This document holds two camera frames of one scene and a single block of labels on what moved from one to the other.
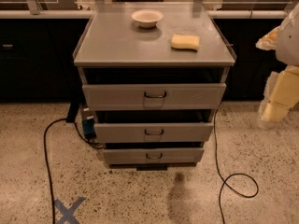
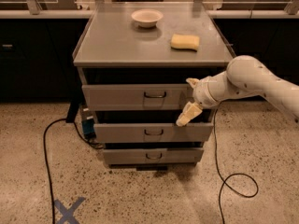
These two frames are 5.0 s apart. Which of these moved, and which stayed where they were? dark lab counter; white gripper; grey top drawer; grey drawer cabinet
Moved: white gripper
Stayed: dark lab counter; grey drawer cabinet; grey top drawer
